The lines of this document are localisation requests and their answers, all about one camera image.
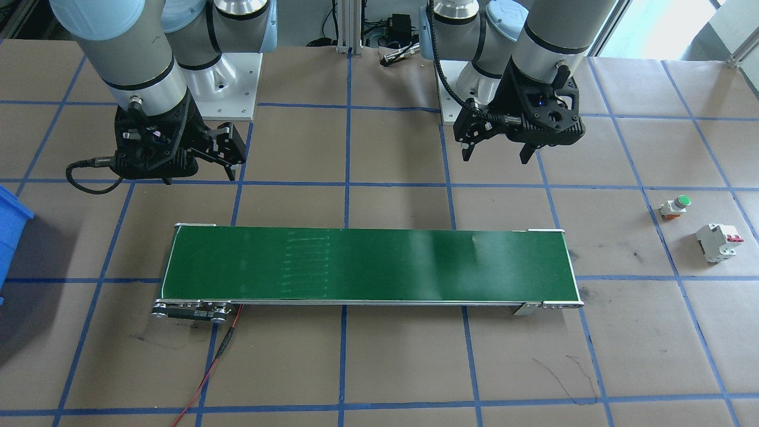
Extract green push button switch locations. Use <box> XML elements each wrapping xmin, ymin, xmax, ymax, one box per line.
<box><xmin>659</xmin><ymin>195</ymin><xmax>692</xmax><ymax>223</ymax></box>

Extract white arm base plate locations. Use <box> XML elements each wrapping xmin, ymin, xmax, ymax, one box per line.
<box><xmin>190</xmin><ymin>52</ymin><xmax>263</xmax><ymax>121</ymax></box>
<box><xmin>436</xmin><ymin>59</ymin><xmax>534</xmax><ymax>126</ymax></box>

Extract black power adapter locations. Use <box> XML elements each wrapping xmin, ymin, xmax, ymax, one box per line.
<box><xmin>384</xmin><ymin>14</ymin><xmax>414</xmax><ymax>41</ymax></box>

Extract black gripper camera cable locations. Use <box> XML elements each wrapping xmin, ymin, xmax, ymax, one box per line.
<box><xmin>65</xmin><ymin>155</ymin><xmax>128</xmax><ymax>195</ymax></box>

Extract blue plastic bin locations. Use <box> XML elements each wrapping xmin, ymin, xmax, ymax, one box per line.
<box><xmin>0</xmin><ymin>185</ymin><xmax>34</xmax><ymax>306</ymax></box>

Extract green belt conveyor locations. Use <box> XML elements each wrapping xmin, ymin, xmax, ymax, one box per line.
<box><xmin>151</xmin><ymin>223</ymin><xmax>585</xmax><ymax>324</ymax></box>

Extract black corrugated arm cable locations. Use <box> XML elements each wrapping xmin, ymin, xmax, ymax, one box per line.
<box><xmin>426</xmin><ymin>5</ymin><xmax>475</xmax><ymax>110</ymax></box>

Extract aluminium frame bars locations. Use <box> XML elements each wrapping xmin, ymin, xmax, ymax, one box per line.
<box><xmin>335</xmin><ymin>0</ymin><xmax>363</xmax><ymax>55</ymax></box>

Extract white circuit breaker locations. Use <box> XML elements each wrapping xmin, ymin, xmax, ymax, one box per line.
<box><xmin>696</xmin><ymin>224</ymin><xmax>744</xmax><ymax>263</ymax></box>

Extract aluminium profile bar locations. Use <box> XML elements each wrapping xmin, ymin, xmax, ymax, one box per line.
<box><xmin>728</xmin><ymin>33</ymin><xmax>759</xmax><ymax>69</ymax></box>

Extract silver metal cable plug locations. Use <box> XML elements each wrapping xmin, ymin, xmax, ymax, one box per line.
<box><xmin>381</xmin><ymin>47</ymin><xmax>422</xmax><ymax>66</ymax></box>

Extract black hanging cable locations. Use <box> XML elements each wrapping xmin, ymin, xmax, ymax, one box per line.
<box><xmin>305</xmin><ymin>0</ymin><xmax>339</xmax><ymax>48</ymax></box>

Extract red and black conveyor cable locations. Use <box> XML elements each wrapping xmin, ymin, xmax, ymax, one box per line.
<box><xmin>171</xmin><ymin>304</ymin><xmax>244</xmax><ymax>427</ymax></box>

